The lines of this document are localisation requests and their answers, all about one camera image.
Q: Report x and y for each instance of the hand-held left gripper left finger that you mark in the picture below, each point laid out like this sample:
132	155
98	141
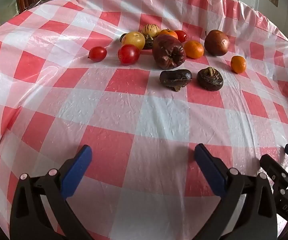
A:
76	170

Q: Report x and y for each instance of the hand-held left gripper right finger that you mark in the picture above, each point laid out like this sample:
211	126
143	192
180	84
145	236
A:
209	170

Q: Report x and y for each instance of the dark brown water chestnut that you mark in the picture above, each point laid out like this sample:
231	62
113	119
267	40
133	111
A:
148	42
210	80
175	77
122	38

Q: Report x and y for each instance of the small orange mandarin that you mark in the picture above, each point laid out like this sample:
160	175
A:
238	64

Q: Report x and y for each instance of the small oval red tomato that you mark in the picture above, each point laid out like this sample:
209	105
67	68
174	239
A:
97	53

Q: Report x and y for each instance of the round red tomato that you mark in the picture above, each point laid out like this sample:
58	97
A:
128	54
181	36

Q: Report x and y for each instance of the brown red pear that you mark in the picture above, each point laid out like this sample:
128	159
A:
216	43

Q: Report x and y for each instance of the yellow orange round fruit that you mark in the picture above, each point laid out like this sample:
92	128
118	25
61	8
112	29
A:
133	40

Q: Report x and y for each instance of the orange mandarin with stem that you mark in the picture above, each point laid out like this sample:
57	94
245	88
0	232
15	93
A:
168	33

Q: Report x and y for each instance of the striped pepino melon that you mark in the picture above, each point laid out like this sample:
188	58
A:
151	30

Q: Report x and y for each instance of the red white checked tablecloth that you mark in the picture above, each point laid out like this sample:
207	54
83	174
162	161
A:
159	120

